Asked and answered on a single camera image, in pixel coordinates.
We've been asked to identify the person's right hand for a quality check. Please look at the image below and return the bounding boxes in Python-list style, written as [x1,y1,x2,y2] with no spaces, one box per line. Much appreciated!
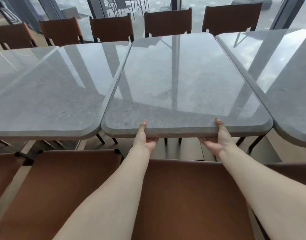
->
[198,117,237,158]

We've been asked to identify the person's left hand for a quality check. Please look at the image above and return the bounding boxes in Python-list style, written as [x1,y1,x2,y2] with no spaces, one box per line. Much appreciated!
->
[132,119,159,153]

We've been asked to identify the grey marble table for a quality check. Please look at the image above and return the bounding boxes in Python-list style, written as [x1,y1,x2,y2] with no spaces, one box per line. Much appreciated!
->
[101,32,274,155]
[0,41,132,151]
[0,46,61,98]
[215,28,306,148]

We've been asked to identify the person's left forearm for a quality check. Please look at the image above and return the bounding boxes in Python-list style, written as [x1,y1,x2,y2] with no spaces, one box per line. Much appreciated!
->
[53,147,151,240]

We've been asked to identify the person's right forearm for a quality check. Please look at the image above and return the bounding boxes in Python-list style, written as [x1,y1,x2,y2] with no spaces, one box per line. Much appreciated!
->
[219,144,306,240]

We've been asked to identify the grey metal outdoor chairs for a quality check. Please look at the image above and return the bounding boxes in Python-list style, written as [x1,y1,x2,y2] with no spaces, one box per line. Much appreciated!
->
[102,0,149,20]

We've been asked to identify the grey stone planter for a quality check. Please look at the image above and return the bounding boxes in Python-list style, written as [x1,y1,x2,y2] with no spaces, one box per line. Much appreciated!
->
[231,0,274,5]

